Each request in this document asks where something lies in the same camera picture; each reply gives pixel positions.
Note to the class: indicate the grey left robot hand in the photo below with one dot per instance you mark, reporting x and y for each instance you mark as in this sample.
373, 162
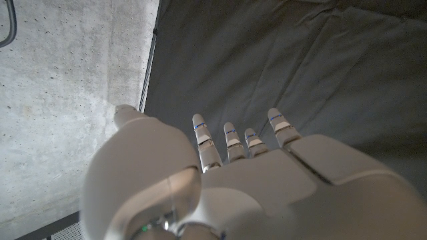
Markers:
250, 193

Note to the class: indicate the black backdrop curtain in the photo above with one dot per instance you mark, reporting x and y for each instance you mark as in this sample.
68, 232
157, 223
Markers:
283, 66

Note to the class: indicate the black backdrop stand pole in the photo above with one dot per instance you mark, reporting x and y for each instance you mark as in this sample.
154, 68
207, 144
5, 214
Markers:
148, 66

